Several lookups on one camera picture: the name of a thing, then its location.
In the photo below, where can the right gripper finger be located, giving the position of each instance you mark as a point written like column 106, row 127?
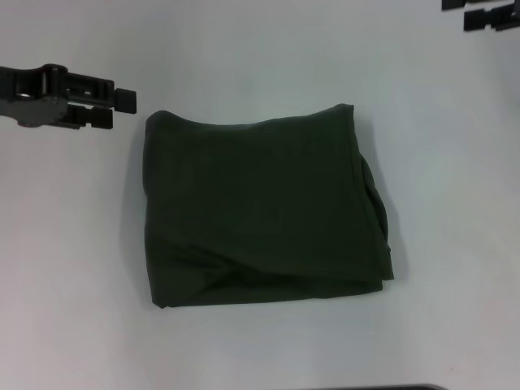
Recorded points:
column 479, row 3
column 491, row 18

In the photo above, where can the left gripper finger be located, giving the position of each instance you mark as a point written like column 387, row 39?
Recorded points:
column 101, row 91
column 89, row 118

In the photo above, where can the dark green printed t-shirt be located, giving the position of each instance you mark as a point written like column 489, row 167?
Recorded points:
column 264, row 203

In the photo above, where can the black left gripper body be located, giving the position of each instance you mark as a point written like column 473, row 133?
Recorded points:
column 30, row 95

